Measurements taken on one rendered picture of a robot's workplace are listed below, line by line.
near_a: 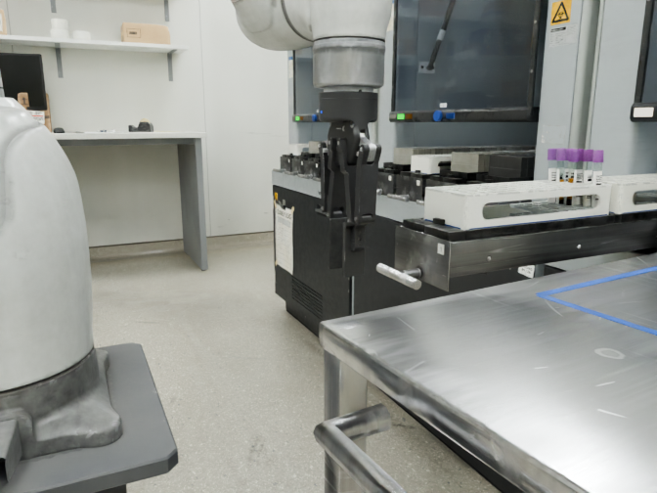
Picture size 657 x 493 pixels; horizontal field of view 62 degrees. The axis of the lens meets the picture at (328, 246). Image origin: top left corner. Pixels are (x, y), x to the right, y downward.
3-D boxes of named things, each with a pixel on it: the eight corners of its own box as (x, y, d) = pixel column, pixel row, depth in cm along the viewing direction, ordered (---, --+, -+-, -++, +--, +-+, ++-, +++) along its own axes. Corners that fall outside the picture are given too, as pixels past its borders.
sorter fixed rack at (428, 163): (485, 172, 178) (487, 153, 176) (507, 174, 169) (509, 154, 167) (409, 175, 165) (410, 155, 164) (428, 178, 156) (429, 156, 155)
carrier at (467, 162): (483, 176, 144) (485, 154, 143) (477, 177, 143) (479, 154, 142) (456, 173, 154) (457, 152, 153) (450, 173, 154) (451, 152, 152)
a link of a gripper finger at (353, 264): (363, 222, 71) (366, 223, 71) (362, 273, 73) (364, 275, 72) (342, 223, 70) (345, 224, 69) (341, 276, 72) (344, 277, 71)
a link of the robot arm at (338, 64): (363, 50, 73) (362, 95, 75) (301, 45, 69) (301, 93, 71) (400, 41, 65) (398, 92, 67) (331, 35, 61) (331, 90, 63)
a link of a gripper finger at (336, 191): (332, 139, 69) (328, 136, 71) (325, 220, 74) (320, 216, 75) (359, 139, 71) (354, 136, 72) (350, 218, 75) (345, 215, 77)
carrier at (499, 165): (526, 182, 131) (529, 156, 130) (520, 182, 130) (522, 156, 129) (493, 178, 141) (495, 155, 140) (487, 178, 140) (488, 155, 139)
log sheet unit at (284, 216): (275, 265, 275) (273, 196, 267) (295, 280, 251) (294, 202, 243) (270, 266, 274) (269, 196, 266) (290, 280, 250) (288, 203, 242)
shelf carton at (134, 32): (124, 42, 347) (122, 22, 344) (121, 46, 366) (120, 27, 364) (170, 45, 359) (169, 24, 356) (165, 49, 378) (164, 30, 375)
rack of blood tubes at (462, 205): (559, 213, 96) (563, 178, 95) (609, 222, 88) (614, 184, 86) (421, 227, 84) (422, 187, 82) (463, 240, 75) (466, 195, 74)
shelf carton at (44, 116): (21, 132, 332) (16, 92, 327) (23, 132, 352) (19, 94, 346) (52, 132, 339) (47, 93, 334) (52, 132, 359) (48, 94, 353)
